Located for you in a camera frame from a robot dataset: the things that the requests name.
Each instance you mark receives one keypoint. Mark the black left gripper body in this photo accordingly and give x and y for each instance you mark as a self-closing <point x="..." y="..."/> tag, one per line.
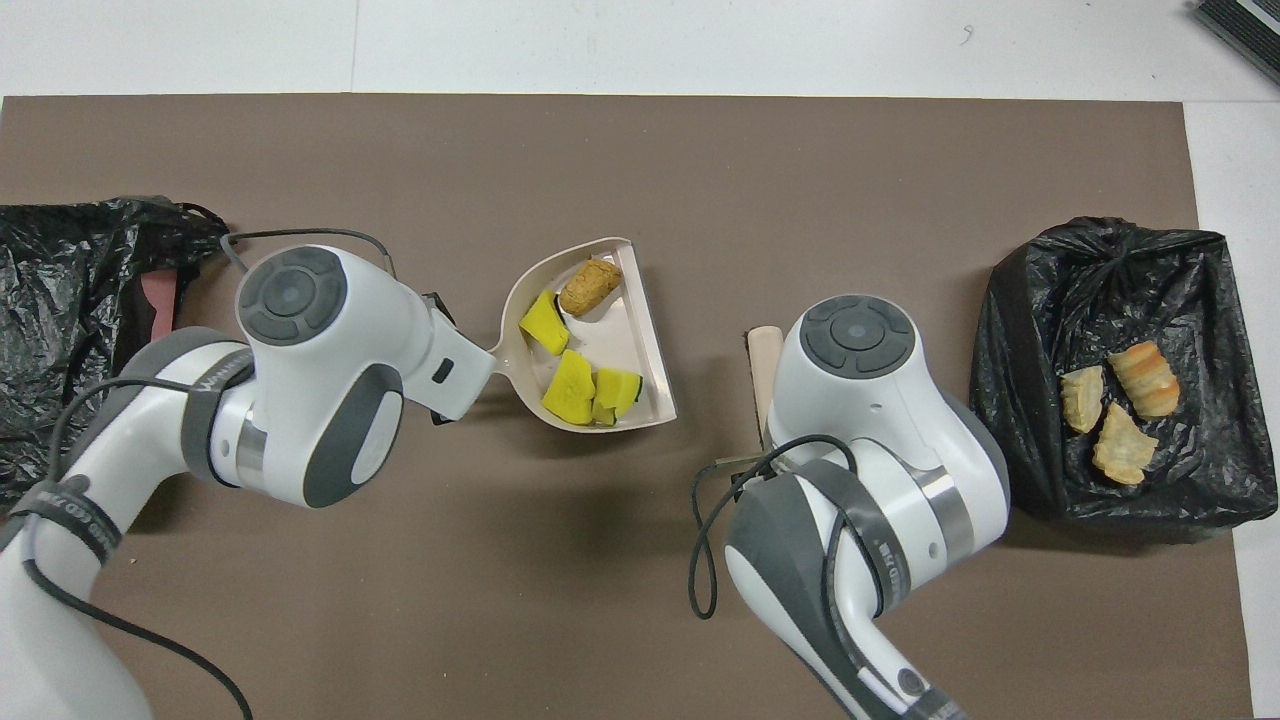
<point x="440" y="304"/>

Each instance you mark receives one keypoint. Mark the yellow sponge piece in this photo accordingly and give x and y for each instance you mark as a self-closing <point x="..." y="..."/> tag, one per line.
<point x="545" y="322"/>
<point x="617" y="390"/>

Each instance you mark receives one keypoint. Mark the brown crumbly nugget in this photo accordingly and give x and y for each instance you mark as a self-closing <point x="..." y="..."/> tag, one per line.
<point x="590" y="287"/>

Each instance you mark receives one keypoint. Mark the yellow food pieces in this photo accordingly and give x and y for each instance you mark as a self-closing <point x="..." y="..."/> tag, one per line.
<point x="570" y="388"/>

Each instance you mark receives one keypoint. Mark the beige plastic dustpan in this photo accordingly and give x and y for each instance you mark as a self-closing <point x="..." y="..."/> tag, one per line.
<point x="640" y="330"/>

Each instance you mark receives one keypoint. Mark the beige hand brush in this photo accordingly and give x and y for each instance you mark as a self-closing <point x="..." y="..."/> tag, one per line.
<point x="765" y="370"/>

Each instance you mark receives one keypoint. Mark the pale bread chunk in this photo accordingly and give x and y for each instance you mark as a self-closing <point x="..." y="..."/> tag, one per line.
<point x="1125" y="445"/>
<point x="1082" y="398"/>

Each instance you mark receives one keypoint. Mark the striped orange bread piece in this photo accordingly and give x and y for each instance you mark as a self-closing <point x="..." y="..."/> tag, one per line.
<point x="1145" y="378"/>

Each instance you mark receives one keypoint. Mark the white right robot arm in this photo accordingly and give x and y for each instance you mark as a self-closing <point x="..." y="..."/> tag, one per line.
<point x="880" y="400"/>

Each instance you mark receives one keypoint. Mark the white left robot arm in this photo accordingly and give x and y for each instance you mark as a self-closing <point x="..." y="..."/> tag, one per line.
<point x="330" y="340"/>

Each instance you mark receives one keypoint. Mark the pink bin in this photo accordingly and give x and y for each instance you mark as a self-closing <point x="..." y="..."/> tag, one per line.
<point x="158" y="300"/>

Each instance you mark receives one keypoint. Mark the right black bag bin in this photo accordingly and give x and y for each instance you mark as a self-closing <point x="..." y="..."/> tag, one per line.
<point x="60" y="280"/>

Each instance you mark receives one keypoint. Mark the black bag lined bin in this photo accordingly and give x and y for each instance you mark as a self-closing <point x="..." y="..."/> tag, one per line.
<point x="1040" y="300"/>

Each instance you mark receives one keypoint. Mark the brown paper table mat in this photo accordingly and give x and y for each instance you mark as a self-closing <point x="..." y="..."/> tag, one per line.
<point x="600" y="160"/>

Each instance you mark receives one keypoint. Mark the dark ribbed panel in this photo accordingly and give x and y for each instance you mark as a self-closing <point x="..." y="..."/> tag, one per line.
<point x="1245" y="25"/>

